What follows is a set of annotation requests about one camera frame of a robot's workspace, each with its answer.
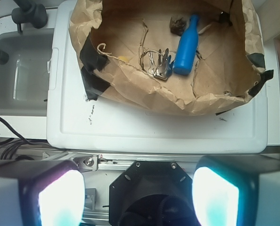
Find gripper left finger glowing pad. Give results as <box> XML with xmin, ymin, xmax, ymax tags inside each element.
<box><xmin>0</xmin><ymin>160</ymin><xmax>85</xmax><ymax>226</ymax></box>

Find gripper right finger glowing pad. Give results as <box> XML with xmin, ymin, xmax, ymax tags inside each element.
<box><xmin>192</xmin><ymin>155</ymin><xmax>280</xmax><ymax>226</ymax></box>

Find silver keys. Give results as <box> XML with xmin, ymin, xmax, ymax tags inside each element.
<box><xmin>139</xmin><ymin>48</ymin><xmax>174</xmax><ymax>81</ymax></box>

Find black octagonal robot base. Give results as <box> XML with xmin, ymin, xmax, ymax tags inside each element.
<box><xmin>109</xmin><ymin>161</ymin><xmax>200</xmax><ymax>226</ymax></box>

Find white plastic bin lid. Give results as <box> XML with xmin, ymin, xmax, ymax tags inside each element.
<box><xmin>46</xmin><ymin>0</ymin><xmax>268</xmax><ymax>154</ymax></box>

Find grey toy sink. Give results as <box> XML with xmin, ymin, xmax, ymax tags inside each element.
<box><xmin>0</xmin><ymin>28</ymin><xmax>55</xmax><ymax>116</ymax></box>

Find blue plastic bottle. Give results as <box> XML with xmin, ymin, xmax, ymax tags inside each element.
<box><xmin>173</xmin><ymin>15</ymin><xmax>199</xmax><ymax>75</ymax></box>

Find brown paper bag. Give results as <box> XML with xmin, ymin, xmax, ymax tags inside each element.
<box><xmin>69</xmin><ymin>0</ymin><xmax>273</xmax><ymax>116</ymax></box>

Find brown rock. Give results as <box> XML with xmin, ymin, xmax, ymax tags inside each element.
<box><xmin>169</xmin><ymin>15</ymin><xmax>187</xmax><ymax>36</ymax></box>

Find black toy faucet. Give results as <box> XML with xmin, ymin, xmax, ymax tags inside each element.
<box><xmin>0</xmin><ymin>0</ymin><xmax>48</xmax><ymax>65</ymax></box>

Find metal corner bracket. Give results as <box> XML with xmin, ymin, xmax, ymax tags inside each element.
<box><xmin>73</xmin><ymin>155</ymin><xmax>98</xmax><ymax>171</ymax></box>

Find black cable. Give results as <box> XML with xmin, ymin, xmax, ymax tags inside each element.
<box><xmin>0</xmin><ymin>112</ymin><xmax>45</xmax><ymax>161</ymax></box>

